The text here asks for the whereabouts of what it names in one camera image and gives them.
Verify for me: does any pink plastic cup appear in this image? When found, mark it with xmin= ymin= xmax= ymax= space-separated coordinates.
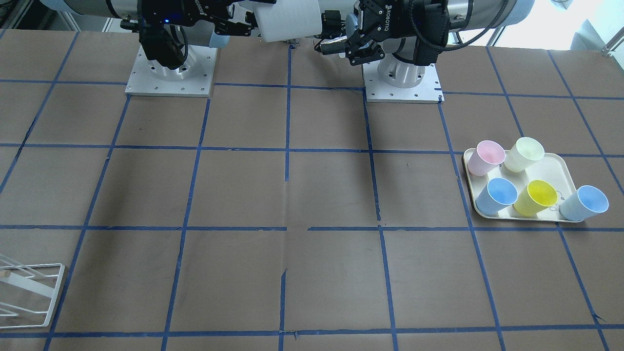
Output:
xmin=467 ymin=140 xmax=506 ymax=177

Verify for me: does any light blue cup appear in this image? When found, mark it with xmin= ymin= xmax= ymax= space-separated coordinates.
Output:
xmin=475 ymin=177 xmax=518 ymax=215
xmin=560 ymin=185 xmax=610 ymax=222

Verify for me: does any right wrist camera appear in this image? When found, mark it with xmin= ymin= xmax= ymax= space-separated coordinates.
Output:
xmin=139 ymin=27 xmax=186 ymax=70

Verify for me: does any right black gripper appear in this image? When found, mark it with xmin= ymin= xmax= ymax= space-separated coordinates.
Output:
xmin=137 ymin=0 xmax=277 ymax=37

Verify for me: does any light blue cup near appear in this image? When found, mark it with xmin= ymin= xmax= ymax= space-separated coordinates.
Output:
xmin=560 ymin=185 xmax=610 ymax=222

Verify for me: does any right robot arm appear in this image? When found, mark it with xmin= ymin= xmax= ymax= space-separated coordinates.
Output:
xmin=42 ymin=0 xmax=260 ymax=73

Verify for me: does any cream plastic cup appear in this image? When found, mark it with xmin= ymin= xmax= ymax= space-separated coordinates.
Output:
xmin=503 ymin=137 xmax=545 ymax=173

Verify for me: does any yellow plastic cup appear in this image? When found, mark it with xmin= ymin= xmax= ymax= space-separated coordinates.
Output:
xmin=513 ymin=179 xmax=559 ymax=217

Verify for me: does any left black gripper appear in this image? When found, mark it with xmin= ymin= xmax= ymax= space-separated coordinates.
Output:
xmin=314 ymin=0 xmax=450 ymax=66

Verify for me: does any beige plastic tray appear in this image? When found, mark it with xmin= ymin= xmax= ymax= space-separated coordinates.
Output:
xmin=462 ymin=148 xmax=582 ymax=223

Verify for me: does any white wire cup rack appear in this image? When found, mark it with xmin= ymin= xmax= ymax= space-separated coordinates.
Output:
xmin=0 ymin=254 xmax=65 ymax=330

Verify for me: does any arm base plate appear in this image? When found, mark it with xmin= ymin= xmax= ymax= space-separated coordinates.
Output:
xmin=125 ymin=46 xmax=218 ymax=98
xmin=362 ymin=56 xmax=445 ymax=104

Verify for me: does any light blue cup far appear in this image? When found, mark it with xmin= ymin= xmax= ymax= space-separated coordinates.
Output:
xmin=475 ymin=177 xmax=518 ymax=215

